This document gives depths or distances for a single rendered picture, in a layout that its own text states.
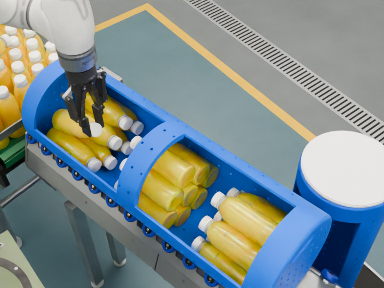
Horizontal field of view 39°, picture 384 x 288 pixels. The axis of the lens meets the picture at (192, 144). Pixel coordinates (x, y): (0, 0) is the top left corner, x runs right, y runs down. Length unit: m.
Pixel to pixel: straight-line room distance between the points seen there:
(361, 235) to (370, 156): 0.23
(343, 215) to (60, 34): 0.88
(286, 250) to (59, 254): 1.63
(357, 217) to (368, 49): 2.28
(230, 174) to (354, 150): 0.38
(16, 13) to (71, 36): 0.14
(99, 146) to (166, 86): 1.72
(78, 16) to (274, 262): 0.67
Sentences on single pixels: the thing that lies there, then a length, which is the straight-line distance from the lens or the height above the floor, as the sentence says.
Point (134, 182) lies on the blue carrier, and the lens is 1.34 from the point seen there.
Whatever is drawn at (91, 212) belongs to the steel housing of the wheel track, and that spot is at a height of 0.86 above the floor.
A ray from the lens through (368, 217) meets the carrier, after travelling 1.57.
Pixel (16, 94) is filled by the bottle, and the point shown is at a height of 1.05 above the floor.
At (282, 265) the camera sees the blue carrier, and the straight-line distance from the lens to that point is 1.18.
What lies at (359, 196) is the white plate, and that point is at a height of 1.04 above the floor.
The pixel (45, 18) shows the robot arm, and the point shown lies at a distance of 1.21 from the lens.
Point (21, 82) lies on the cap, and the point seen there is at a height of 1.09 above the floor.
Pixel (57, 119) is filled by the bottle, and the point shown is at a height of 1.13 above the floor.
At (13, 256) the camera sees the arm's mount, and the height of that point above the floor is 1.06.
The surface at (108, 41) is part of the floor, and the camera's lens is 3.68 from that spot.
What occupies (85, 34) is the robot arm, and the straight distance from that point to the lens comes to 1.22.
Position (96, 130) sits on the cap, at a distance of 1.47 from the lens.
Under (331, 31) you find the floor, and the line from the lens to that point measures 3.82.
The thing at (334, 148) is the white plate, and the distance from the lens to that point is 1.63.
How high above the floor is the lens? 2.23
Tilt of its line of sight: 49 degrees down
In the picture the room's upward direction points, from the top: 1 degrees counter-clockwise
